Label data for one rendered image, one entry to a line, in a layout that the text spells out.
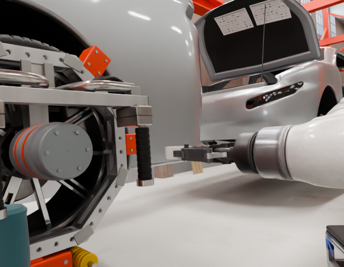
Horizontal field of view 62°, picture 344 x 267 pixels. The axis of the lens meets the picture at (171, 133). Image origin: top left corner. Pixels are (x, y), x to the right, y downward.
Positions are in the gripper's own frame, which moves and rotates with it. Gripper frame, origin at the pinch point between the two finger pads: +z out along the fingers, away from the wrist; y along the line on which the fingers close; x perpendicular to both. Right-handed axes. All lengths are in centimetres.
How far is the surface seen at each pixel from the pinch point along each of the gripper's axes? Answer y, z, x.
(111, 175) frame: 5.8, 35.6, -7.8
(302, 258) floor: 148, 31, -83
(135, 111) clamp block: -2.4, 10.9, 10.4
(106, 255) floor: 71, 146, -83
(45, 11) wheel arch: -7, 48, 47
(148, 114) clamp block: 1.3, 10.5, 9.8
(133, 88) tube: -0.7, 13.6, 16.6
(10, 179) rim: -21.7, 43.0, -5.4
